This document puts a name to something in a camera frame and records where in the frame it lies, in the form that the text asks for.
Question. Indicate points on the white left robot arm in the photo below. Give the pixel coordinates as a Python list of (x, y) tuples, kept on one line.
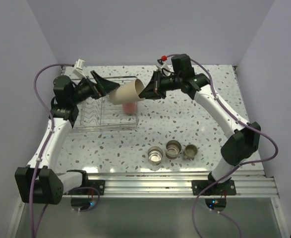
[(37, 182)]

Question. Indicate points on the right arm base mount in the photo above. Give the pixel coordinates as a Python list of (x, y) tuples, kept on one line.
[(226, 188)]

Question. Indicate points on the steel cup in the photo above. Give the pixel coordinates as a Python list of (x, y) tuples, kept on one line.
[(155, 155), (173, 149)]

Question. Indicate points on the pink plastic cup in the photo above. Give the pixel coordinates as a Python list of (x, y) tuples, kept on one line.
[(129, 108)]

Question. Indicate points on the aluminium rail table edge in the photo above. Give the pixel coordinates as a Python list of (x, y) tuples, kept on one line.
[(249, 184)]

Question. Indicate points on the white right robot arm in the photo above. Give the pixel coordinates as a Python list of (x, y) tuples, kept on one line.
[(242, 136)]

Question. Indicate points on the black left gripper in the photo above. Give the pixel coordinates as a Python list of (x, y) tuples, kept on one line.
[(105, 87)]

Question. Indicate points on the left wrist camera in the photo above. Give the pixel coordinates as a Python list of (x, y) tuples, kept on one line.
[(78, 68)]

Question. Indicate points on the small olive handled cup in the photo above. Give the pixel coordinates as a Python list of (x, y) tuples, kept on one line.
[(190, 152)]

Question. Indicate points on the steel wire dish rack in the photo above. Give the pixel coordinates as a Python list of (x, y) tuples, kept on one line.
[(101, 114)]

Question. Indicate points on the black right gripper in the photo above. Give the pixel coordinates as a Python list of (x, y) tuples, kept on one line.
[(150, 91)]

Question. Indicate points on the beige plastic cup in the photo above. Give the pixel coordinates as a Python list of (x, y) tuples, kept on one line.
[(127, 93)]

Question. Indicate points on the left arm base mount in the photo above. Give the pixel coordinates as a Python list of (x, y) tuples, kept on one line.
[(96, 186)]

